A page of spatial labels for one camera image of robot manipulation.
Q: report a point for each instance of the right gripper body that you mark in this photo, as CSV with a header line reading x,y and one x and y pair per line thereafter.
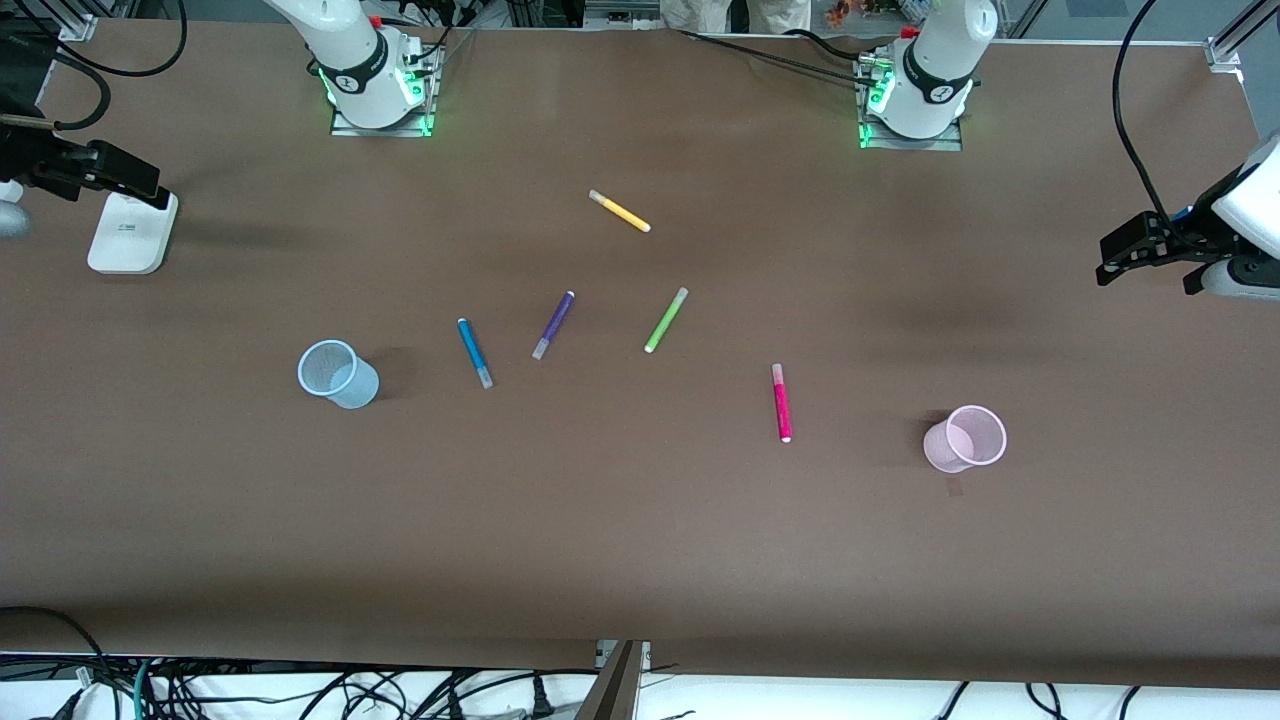
x,y
32,160

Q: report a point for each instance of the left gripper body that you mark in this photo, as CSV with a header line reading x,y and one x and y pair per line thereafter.
x,y
1192,237

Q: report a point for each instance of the blue marker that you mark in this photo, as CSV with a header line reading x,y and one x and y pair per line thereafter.
x,y
474,352

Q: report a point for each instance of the pink marker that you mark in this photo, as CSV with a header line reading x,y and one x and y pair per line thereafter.
x,y
781,402

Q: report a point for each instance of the white flat plastic box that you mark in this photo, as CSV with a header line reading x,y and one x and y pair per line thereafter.
x,y
130,235

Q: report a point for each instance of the pink mesh cup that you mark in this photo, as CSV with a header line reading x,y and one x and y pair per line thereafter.
x,y
965,440

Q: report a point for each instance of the blue mesh cup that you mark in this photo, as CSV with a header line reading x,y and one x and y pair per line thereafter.
x,y
340,375

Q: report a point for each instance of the purple marker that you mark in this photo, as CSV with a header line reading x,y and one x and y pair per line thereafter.
x,y
553,325

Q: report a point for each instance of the green marker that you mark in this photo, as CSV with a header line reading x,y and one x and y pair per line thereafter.
x,y
666,320

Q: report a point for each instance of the person beige trousers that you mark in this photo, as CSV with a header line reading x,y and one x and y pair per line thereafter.
x,y
735,14

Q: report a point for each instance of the yellow marker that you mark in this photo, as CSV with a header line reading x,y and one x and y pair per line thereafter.
x,y
620,211

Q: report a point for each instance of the aluminium frame profile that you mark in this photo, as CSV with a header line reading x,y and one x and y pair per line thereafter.
x,y
1235,40
75,25

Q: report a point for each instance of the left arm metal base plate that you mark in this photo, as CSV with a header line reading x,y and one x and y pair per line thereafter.
x,y
950,140

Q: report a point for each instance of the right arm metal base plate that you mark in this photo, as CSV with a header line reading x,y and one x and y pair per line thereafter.
x,y
420,110

